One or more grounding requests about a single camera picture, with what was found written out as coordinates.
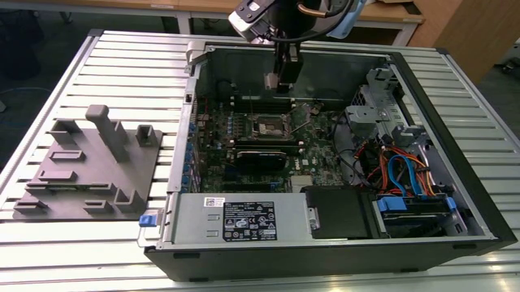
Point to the CPU with silver top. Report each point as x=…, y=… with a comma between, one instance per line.
x=272, y=81

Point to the CPU socket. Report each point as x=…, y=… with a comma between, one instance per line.
x=270, y=126

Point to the RAM slot with black latch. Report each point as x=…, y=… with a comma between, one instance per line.
x=268, y=140
x=268, y=147

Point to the RAM slot with white latch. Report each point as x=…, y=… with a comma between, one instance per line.
x=268, y=143

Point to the silver coin cell battery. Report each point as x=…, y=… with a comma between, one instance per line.
x=316, y=108

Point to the metal drive cage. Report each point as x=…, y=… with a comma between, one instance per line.
x=361, y=114

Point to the RAM stick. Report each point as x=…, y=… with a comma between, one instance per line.
x=268, y=149

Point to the green motherboard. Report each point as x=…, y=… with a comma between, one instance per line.
x=325, y=158

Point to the graphics card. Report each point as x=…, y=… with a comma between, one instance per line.
x=260, y=162

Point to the brown cardboard box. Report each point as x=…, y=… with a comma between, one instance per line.
x=400, y=6

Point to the silver chipset heatsink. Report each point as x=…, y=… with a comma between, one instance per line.
x=302, y=180

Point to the black drive box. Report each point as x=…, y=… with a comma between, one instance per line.
x=337, y=213

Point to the wooden cabinet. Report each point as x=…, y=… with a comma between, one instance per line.
x=479, y=30

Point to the hard disk in blue carrier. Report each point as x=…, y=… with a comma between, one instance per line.
x=392, y=204

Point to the grey power supply unit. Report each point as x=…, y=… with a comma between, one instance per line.
x=191, y=213

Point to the chair base with casters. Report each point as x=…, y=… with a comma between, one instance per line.
x=512, y=61

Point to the grey parts rack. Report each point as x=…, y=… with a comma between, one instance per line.
x=98, y=170

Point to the blue case latch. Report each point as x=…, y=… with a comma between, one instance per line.
x=147, y=221

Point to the black PC case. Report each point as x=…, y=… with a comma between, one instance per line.
x=284, y=264

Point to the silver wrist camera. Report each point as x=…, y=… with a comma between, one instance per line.
x=244, y=21

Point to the wooden desk with white frame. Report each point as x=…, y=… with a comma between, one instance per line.
x=122, y=3
x=393, y=16

